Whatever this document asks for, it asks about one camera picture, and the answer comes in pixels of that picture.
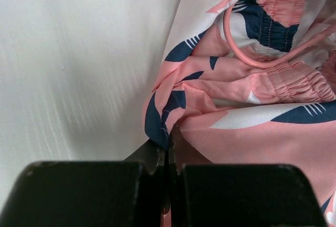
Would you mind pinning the pink hanger of shark shorts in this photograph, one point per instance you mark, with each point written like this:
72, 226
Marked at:
285, 58

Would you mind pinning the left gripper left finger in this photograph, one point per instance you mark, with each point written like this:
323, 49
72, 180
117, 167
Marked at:
90, 193

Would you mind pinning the pink shark print shorts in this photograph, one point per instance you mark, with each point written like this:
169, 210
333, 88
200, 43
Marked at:
234, 113

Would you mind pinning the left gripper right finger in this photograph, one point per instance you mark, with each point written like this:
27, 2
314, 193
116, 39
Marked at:
206, 194

